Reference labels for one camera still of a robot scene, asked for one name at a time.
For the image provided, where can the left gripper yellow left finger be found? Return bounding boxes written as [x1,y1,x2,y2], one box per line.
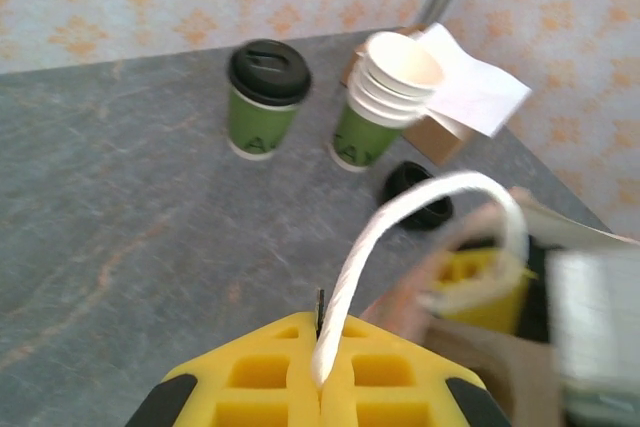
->
[124,288,327,427]

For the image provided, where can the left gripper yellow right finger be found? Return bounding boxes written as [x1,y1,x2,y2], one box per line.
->
[322,315,512,427]

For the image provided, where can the printed paper bag white handles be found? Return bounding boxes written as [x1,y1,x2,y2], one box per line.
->
[310,170,640,427]

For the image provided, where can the green paper coffee cup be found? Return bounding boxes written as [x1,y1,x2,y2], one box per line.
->
[227,86,301,162]

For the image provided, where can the black plastic coffee lid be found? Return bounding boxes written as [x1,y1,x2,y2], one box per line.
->
[227,38,314,109]

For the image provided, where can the brown cardboard box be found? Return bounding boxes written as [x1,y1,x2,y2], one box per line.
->
[339,24,484,168]

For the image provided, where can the stack of green paper cups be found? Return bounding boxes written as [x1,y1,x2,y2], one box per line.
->
[328,30,447,174]

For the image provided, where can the white paper napkin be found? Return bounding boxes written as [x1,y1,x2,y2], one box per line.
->
[414,21,534,139]

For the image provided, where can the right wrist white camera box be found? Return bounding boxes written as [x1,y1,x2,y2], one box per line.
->
[546,246,640,401]

